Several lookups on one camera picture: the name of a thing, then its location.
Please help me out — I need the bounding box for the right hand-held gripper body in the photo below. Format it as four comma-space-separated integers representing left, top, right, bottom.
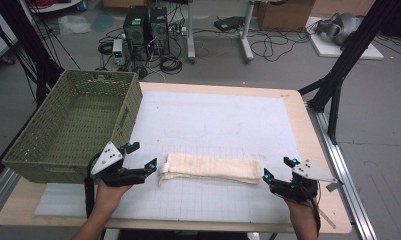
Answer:
270, 160, 344, 203

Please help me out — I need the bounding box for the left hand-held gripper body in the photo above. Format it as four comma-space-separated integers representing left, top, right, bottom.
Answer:
89, 141, 148, 188

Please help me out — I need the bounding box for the green woven basket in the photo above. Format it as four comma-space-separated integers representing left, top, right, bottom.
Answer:
1, 69, 144, 185

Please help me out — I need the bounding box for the cream towel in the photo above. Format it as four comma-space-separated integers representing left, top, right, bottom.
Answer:
157, 152, 263, 187

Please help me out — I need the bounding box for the person's right hand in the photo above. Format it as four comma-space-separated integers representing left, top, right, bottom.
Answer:
282, 196, 318, 222

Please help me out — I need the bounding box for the person's left hand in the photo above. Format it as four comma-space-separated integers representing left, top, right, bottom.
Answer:
95, 181, 134, 218

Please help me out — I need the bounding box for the white grid mat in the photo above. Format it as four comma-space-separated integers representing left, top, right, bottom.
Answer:
33, 90, 303, 225

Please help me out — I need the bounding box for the white power supply unit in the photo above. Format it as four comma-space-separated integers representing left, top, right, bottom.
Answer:
111, 38, 127, 67

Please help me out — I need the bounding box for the large black computer tower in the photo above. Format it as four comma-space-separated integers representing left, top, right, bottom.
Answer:
122, 5, 152, 62

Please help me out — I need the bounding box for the white floor board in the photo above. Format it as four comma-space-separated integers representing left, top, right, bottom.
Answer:
305, 16, 386, 61

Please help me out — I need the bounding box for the small black computer tower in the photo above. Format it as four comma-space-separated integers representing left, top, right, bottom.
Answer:
149, 6, 171, 56

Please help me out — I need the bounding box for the black tripod stand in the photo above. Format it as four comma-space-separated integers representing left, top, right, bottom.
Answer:
297, 0, 401, 146

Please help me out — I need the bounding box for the white desk leg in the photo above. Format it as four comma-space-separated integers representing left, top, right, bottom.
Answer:
185, 0, 198, 65
238, 0, 256, 64

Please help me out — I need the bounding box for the black metal stand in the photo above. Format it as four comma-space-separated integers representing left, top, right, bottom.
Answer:
0, 0, 66, 108

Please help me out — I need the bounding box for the clear plastic bag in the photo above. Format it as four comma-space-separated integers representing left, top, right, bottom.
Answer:
57, 14, 93, 36

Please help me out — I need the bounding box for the grey robot head device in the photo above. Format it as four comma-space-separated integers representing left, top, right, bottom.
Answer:
315, 12, 365, 46

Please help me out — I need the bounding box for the open cardboard box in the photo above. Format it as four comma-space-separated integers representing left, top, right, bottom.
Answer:
255, 0, 316, 32

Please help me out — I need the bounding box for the black flat device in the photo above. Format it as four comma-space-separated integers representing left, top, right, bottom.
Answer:
213, 15, 247, 33

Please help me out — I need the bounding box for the aluminium rail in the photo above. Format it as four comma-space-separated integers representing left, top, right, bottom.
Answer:
306, 102, 379, 240

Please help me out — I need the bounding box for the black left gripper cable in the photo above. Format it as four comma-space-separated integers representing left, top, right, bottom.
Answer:
83, 152, 102, 219

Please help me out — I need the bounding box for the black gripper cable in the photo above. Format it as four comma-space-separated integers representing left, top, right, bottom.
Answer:
83, 152, 102, 219
308, 186, 322, 237

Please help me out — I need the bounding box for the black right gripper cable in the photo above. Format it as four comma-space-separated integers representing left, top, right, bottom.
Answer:
308, 186, 322, 237

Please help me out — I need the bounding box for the coiled black cable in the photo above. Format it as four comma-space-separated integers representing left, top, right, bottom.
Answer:
159, 55, 184, 75

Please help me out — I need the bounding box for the loose black floor cable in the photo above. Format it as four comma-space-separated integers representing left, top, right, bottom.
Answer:
249, 29, 313, 63

